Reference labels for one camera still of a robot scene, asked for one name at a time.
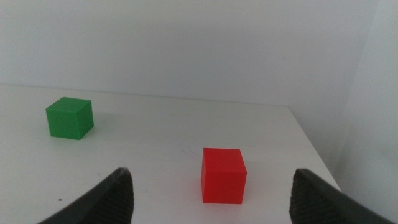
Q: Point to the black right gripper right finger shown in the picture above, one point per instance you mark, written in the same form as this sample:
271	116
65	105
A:
314	202

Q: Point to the red cube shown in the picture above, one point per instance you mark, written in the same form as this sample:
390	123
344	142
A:
222	180

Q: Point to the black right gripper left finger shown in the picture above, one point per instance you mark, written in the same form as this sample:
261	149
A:
109	202

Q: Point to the green cube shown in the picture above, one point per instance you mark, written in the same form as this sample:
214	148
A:
68	121

